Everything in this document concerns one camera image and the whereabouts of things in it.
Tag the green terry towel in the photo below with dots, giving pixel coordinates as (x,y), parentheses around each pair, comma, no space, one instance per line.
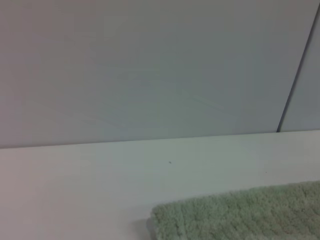
(240,215)

